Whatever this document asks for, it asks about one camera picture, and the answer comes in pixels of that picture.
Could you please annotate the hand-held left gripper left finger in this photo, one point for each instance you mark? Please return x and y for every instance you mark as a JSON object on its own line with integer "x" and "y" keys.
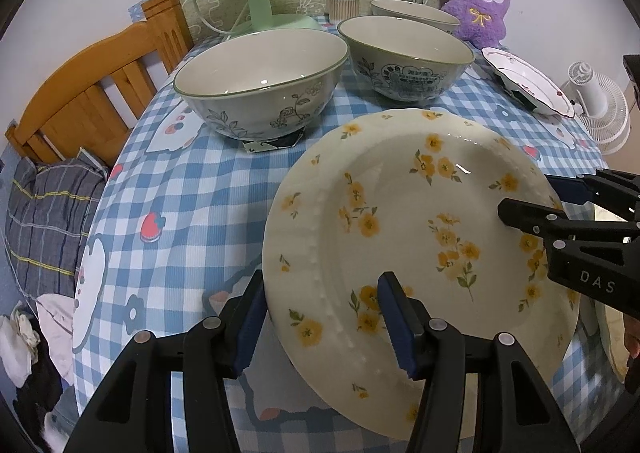
{"x": 250, "y": 328}

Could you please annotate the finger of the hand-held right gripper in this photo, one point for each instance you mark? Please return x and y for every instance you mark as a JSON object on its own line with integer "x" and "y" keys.
{"x": 565, "y": 183}
{"x": 530, "y": 219}

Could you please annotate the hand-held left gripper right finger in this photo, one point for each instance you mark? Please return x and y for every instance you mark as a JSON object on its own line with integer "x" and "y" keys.
{"x": 395, "y": 328}

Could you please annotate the yellow floral cream plate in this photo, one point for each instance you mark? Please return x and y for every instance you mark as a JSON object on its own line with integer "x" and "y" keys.
{"x": 400, "y": 213}

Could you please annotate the white plate with red pattern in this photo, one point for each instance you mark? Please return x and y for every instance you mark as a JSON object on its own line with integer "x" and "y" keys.
{"x": 520, "y": 70}

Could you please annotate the large grey floral bowl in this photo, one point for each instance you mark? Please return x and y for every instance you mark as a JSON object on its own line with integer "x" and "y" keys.
{"x": 260, "y": 58}

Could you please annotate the white fan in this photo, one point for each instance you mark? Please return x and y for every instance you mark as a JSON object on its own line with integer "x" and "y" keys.
{"x": 595, "y": 93}

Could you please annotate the blue checkered tablecloth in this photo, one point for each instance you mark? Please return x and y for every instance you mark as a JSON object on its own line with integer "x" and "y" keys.
{"x": 175, "y": 213}

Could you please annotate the pale pink garment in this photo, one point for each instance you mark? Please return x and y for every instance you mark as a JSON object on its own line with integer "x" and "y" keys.
{"x": 55, "y": 323}

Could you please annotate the purple plush toy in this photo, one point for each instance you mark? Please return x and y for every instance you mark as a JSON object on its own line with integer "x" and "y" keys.
{"x": 475, "y": 3}

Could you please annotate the blue floral bowl with label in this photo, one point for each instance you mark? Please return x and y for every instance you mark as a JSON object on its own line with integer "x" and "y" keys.
{"x": 400, "y": 40}

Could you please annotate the grey plaid pillow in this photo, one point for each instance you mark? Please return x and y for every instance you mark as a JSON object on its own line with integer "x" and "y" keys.
{"x": 45, "y": 218}

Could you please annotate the white garment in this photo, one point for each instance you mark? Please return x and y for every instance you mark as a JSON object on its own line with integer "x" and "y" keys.
{"x": 15, "y": 348}

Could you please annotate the cotton swab container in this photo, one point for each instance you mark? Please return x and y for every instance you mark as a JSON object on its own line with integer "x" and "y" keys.
{"x": 343, "y": 3}

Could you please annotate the wooden chair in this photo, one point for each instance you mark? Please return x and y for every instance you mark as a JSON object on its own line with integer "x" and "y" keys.
{"x": 65, "y": 83}

